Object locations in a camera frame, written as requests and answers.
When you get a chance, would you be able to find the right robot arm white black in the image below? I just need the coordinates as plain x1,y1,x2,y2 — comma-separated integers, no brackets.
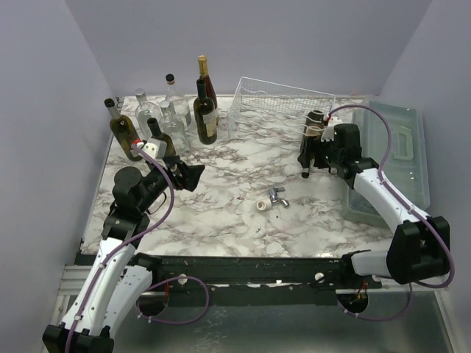
298,124,455,288

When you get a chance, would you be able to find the chrome faucet with white fitting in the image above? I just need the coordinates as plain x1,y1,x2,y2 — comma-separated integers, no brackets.
255,187,290,212

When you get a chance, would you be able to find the red wine bottle gold cap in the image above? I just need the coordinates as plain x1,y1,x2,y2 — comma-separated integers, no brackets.
198,55,218,109

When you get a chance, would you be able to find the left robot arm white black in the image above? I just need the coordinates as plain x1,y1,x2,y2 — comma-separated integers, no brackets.
43,156,205,352

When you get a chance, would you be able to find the clear bottle dark cork stopper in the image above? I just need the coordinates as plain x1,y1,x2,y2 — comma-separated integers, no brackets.
166,74,192,129

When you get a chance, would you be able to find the green bottle silver neck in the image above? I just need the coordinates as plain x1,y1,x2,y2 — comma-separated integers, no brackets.
297,110,326,179
104,98,142,162

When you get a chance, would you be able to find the white wire wine rack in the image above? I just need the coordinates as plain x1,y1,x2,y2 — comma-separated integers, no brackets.
227,76,336,143

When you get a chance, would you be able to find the clear bottle silver stopper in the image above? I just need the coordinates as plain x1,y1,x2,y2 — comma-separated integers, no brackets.
160,100,188,154
135,88,161,140

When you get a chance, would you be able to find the aluminium extrusion rail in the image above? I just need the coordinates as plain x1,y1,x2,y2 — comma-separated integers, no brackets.
58,260,448,295

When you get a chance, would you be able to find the dark bottle black neck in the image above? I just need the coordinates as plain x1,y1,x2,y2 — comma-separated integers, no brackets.
147,118,177,157
193,79,217,145

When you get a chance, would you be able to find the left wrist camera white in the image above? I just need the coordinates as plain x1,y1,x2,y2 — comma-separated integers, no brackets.
133,138,167,160

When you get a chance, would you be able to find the clear plastic storage box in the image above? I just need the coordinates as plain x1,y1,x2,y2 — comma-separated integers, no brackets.
341,96,430,228

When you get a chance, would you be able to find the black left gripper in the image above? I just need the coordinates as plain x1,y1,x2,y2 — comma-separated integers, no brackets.
138,155,205,213

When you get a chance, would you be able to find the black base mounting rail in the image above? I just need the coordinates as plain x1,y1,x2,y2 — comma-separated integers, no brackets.
139,253,380,309

